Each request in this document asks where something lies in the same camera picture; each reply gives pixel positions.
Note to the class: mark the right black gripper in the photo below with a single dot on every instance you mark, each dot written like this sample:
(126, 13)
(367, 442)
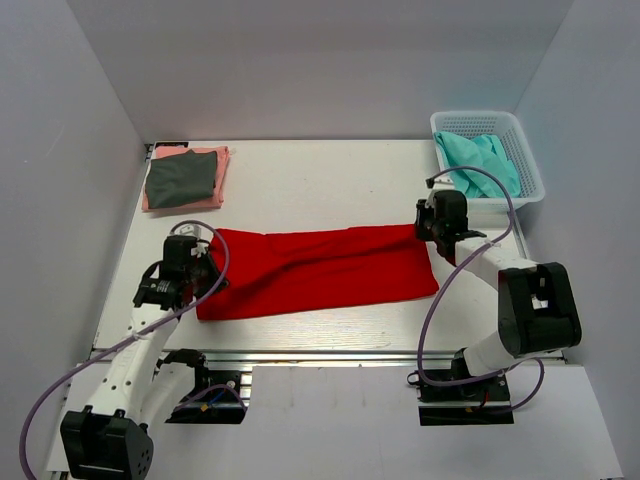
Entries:
(422, 212)

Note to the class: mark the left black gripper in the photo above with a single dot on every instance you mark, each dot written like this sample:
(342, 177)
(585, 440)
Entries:
(215, 271)

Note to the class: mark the red t-shirt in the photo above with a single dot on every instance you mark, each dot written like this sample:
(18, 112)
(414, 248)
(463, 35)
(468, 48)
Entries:
(281, 273)

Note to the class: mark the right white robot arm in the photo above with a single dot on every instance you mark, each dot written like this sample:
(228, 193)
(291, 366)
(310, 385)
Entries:
(536, 310)

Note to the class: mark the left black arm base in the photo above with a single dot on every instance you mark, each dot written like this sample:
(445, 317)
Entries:
(220, 394)

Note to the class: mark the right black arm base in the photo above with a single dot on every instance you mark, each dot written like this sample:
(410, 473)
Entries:
(483, 403)

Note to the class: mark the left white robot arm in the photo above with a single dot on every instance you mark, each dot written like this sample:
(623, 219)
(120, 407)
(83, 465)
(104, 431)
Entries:
(109, 437)

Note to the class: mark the teal t-shirt in basket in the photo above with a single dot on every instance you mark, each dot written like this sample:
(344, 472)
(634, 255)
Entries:
(485, 152)

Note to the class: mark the white plastic basket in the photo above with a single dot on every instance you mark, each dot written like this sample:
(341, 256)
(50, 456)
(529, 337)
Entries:
(506, 127)

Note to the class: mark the folded grey t-shirt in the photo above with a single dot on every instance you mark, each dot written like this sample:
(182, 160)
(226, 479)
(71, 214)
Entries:
(181, 179)

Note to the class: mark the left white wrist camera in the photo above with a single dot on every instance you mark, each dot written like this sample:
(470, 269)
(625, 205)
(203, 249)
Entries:
(197, 231)

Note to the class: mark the aluminium table rail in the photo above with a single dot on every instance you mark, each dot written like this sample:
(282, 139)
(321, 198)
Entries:
(333, 356)

